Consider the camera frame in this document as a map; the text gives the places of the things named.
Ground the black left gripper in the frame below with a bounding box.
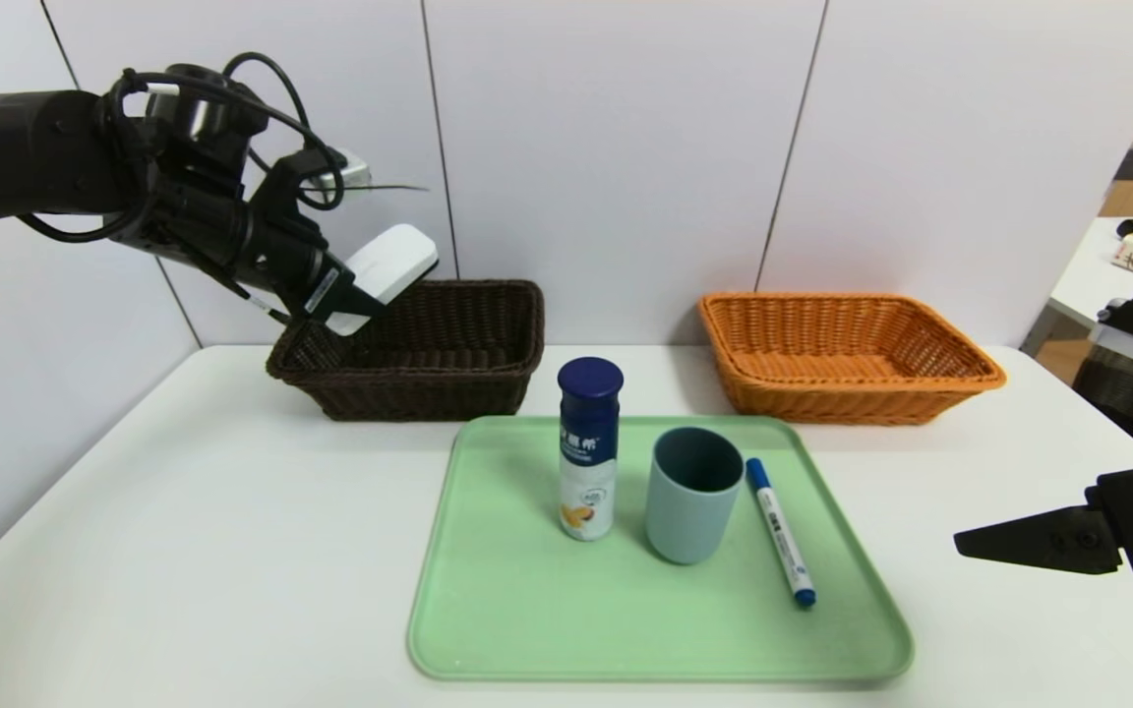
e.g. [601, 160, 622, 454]
[232, 204, 392, 324]

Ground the white rectangular whiteboard eraser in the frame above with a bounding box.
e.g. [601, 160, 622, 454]
[326, 224, 440, 337]

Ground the white yogurt bottle blue cap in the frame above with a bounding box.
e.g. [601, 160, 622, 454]
[557, 356, 625, 542]

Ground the blue-grey plastic cup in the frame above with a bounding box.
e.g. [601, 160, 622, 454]
[645, 426, 745, 565]

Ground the dark brown wicker basket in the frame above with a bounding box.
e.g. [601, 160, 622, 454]
[267, 279, 546, 422]

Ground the orange wicker basket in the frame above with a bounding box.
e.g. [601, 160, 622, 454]
[699, 292, 1007, 426]

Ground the blue capped whiteboard marker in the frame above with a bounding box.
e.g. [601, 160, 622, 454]
[745, 457, 816, 608]

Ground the white side table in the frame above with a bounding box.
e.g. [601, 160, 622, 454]
[1048, 218, 1133, 331]

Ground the light green plastic tray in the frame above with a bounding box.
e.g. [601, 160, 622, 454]
[407, 415, 914, 681]

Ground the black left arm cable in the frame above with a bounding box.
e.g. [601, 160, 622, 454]
[16, 52, 347, 244]

